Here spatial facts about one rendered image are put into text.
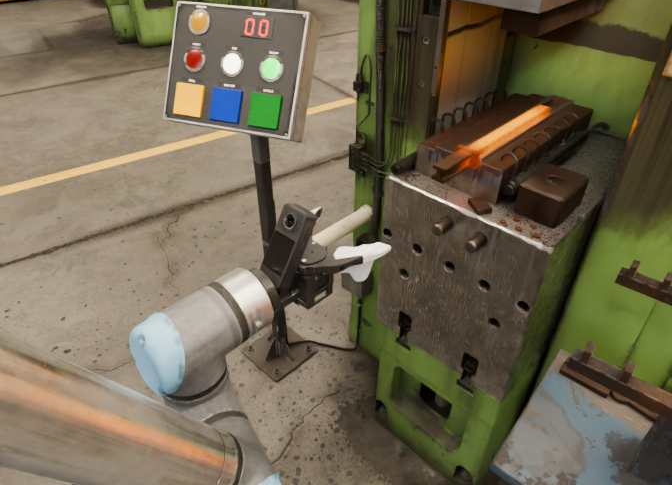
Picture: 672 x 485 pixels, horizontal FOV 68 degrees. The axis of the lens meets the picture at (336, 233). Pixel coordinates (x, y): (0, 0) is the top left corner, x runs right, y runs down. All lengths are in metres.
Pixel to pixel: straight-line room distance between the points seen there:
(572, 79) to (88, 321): 1.89
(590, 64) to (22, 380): 1.30
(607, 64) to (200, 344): 1.12
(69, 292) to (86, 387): 1.96
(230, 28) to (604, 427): 1.10
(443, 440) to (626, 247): 0.75
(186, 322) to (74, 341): 1.57
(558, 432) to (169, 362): 0.63
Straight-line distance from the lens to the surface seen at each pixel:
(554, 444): 0.94
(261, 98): 1.18
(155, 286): 2.29
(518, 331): 1.09
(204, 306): 0.63
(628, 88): 1.39
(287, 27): 1.20
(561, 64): 1.43
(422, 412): 1.58
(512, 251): 0.99
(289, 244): 0.67
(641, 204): 1.08
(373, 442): 1.69
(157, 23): 5.60
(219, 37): 1.27
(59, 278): 2.51
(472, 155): 1.00
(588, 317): 1.25
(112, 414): 0.47
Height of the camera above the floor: 1.45
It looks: 36 degrees down
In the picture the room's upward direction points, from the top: straight up
